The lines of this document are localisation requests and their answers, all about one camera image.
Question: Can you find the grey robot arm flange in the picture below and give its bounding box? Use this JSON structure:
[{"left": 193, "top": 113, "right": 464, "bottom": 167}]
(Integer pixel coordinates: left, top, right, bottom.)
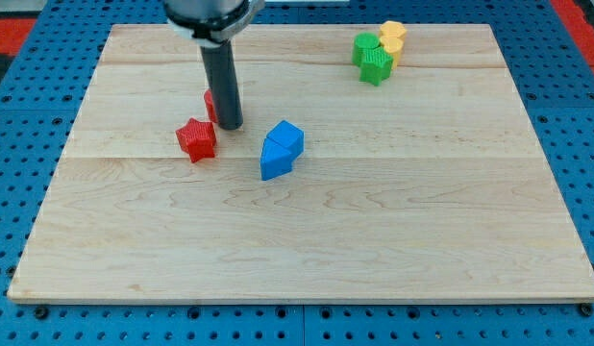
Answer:
[{"left": 162, "top": 0, "right": 265, "bottom": 48}]

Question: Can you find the wooden board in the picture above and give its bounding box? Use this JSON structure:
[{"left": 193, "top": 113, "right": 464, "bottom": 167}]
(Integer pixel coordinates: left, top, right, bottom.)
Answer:
[{"left": 8, "top": 24, "right": 594, "bottom": 305}]

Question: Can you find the blue triangle block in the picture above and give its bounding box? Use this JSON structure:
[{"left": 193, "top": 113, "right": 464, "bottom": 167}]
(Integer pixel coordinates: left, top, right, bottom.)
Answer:
[{"left": 260, "top": 138, "right": 292, "bottom": 181}]

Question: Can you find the blue cube block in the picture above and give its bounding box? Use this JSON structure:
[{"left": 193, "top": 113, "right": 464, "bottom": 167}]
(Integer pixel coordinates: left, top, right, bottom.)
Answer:
[{"left": 266, "top": 120, "right": 305, "bottom": 160}]

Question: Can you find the red star block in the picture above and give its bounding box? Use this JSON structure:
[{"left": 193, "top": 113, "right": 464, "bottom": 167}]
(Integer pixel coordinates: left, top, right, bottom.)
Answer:
[{"left": 175, "top": 118, "right": 216, "bottom": 163}]

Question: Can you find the red round block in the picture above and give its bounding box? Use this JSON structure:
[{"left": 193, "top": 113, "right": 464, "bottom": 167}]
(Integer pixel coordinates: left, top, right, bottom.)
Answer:
[{"left": 204, "top": 88, "right": 218, "bottom": 123}]

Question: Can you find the green star block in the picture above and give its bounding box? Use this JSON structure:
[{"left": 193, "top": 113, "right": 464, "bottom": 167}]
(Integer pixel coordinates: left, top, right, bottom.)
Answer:
[{"left": 359, "top": 47, "right": 393, "bottom": 87}]

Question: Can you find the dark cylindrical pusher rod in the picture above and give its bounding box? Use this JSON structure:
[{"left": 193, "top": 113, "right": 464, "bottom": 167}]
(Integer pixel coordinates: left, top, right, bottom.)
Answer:
[{"left": 200, "top": 40, "right": 243, "bottom": 131}]

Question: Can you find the green round block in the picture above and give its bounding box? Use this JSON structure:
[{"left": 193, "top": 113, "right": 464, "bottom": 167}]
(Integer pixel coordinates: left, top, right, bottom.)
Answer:
[{"left": 352, "top": 32, "right": 380, "bottom": 66}]

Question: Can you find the yellow round block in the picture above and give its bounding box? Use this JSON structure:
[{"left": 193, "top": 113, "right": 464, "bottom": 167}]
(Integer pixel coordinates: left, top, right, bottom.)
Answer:
[{"left": 379, "top": 36, "right": 404, "bottom": 69}]

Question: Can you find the yellow hexagon block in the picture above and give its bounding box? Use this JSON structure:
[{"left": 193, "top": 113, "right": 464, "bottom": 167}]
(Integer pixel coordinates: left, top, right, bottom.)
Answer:
[{"left": 379, "top": 20, "right": 408, "bottom": 39}]

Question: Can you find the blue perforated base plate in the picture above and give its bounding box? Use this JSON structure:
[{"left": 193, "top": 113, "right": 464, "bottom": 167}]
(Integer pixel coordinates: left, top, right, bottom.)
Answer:
[{"left": 0, "top": 0, "right": 594, "bottom": 345}]

